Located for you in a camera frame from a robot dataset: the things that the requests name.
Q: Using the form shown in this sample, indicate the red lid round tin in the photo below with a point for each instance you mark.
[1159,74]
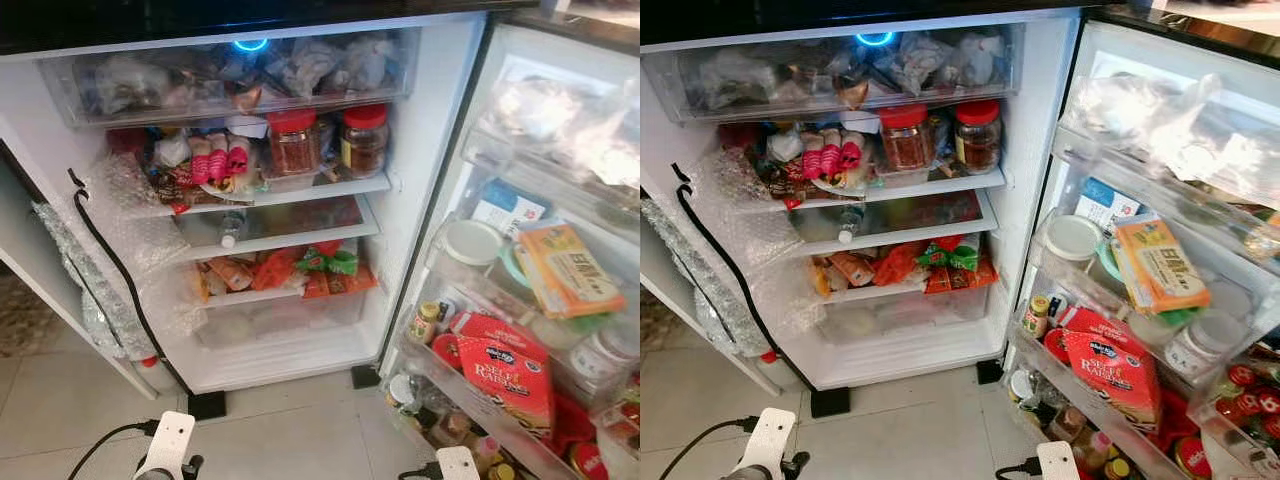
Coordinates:
[588,460]
[1192,457]

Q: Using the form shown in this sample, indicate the small orange food packet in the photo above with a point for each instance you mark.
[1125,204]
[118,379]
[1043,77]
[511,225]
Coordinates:
[850,268]
[230,272]

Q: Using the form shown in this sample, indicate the white lid plastic jar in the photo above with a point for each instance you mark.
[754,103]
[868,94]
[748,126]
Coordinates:
[600,355]
[1200,345]

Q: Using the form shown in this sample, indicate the brown cone shaped food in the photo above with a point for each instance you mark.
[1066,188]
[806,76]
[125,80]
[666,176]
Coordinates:
[853,93]
[245,97]

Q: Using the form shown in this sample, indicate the blue white carton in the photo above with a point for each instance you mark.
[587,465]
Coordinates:
[508,208]
[1108,205]

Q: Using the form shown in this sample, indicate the clear plastic door bin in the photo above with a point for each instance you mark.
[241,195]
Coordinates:
[1040,275]
[430,385]
[490,160]
[450,285]
[1040,378]
[1085,160]

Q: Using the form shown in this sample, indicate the small clear crisper drawer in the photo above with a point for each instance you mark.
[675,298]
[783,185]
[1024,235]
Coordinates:
[290,315]
[900,312]

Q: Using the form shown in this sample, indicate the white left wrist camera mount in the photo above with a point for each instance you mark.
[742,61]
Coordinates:
[768,438]
[168,440]

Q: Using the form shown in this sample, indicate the red self raising flour bag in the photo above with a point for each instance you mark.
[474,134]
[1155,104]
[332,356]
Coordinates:
[505,370]
[1110,375]

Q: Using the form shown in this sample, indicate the red food packet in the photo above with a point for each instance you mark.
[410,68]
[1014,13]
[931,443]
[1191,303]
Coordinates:
[898,262]
[275,268]

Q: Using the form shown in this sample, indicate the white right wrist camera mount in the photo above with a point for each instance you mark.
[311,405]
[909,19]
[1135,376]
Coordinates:
[458,463]
[1058,460]

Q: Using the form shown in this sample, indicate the red lid jar chili flakes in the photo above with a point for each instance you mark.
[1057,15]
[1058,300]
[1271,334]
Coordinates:
[905,142]
[293,145]

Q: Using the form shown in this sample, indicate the brown snack packet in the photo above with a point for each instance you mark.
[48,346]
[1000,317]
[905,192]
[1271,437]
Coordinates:
[785,180]
[175,185]

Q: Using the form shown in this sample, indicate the black glossy fridge door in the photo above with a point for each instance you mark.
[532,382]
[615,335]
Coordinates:
[1120,60]
[530,55]

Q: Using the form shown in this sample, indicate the white edged glass shelf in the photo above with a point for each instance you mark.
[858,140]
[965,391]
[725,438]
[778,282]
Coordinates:
[300,238]
[950,182]
[920,232]
[340,187]

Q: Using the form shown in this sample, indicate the black fridge white interior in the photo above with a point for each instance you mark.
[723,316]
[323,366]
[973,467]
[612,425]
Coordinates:
[440,150]
[1040,150]

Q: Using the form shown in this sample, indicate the teal round container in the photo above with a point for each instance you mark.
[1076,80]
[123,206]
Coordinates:
[1105,258]
[512,265]

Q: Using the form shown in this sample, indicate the clear bubble wrap sheet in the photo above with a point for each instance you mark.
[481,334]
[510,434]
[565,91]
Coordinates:
[130,240]
[740,235]

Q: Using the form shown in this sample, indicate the yellow cap bottle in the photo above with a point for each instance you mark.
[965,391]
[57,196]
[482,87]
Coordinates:
[500,472]
[1118,468]

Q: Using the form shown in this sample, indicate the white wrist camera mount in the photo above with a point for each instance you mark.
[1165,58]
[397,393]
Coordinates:
[168,440]
[768,438]
[1058,460]
[458,463]

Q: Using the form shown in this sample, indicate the white wooden shelf unit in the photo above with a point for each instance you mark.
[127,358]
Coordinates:
[1220,12]

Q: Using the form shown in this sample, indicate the white lid round container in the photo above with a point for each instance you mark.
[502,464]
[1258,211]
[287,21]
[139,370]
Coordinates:
[1072,238]
[472,243]

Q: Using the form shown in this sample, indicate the clear frozen food bag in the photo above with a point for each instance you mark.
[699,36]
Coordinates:
[980,58]
[920,60]
[740,78]
[368,62]
[305,65]
[130,85]

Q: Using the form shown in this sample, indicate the flat orange food packet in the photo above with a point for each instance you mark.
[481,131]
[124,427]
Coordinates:
[345,283]
[958,278]

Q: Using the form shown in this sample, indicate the red lid jar dark contents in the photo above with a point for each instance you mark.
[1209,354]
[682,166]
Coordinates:
[365,142]
[978,138]

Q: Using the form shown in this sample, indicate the small white lid jar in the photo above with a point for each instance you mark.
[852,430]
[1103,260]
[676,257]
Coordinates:
[1020,385]
[402,392]

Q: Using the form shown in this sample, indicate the wide clear fridge drawer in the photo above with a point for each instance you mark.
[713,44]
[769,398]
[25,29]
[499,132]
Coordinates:
[1012,70]
[405,75]

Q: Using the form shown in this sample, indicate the small clear plastic bottle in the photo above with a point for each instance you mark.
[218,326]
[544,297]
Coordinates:
[848,222]
[232,228]

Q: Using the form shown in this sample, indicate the small jar yellow label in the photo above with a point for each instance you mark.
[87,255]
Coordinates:
[427,322]
[1036,315]

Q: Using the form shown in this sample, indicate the pink white wrapped snack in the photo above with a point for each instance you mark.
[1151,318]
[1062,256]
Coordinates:
[850,152]
[200,165]
[812,160]
[238,157]
[830,155]
[218,162]

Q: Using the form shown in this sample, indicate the white bottle red cap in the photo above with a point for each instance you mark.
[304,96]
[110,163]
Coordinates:
[768,357]
[148,362]

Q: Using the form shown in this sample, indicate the small pink cap bottle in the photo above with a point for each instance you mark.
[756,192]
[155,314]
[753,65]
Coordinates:
[1098,448]
[487,450]

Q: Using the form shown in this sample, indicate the black fridge foot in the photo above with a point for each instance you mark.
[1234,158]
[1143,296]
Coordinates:
[207,404]
[990,372]
[365,376]
[830,401]

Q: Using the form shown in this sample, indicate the small white tied bag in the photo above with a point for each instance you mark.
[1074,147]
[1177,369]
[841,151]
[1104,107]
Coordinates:
[172,150]
[785,147]

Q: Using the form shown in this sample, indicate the orange yellow food box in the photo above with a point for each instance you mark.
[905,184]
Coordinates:
[1160,265]
[568,270]

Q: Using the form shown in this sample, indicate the green food packet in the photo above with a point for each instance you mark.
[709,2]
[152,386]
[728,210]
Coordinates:
[335,262]
[950,255]

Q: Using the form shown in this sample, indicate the crumpled clear plastic bag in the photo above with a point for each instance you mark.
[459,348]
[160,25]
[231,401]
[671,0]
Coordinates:
[1170,120]
[560,115]

